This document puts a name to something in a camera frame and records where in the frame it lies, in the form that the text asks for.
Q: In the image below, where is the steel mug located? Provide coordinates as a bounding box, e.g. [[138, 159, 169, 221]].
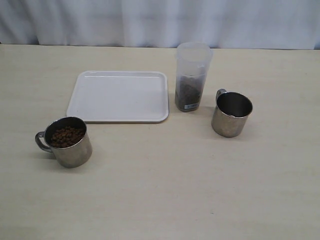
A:
[[211, 88, 253, 138], [34, 116, 93, 168]]

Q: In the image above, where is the white curtain backdrop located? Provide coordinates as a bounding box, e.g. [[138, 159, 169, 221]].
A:
[[0, 0, 320, 50]]

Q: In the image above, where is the translucent plastic container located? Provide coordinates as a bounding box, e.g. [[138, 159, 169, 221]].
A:
[[175, 42, 213, 112]]

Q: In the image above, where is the white plastic tray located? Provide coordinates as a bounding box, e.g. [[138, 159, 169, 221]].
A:
[[66, 71, 169, 124]]

